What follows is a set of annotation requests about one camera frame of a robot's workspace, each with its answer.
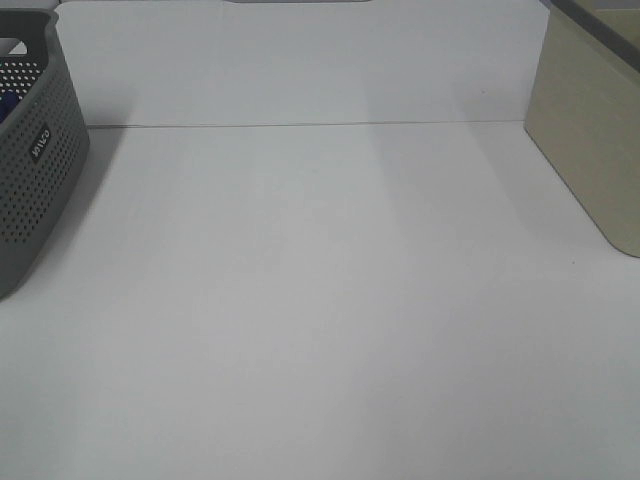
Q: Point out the blue microfibre towel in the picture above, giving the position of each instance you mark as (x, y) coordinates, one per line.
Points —
(8, 102)

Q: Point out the grey perforated plastic basket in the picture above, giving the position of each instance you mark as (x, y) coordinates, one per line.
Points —
(44, 141)

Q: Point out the beige storage box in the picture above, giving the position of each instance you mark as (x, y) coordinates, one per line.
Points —
(583, 112)

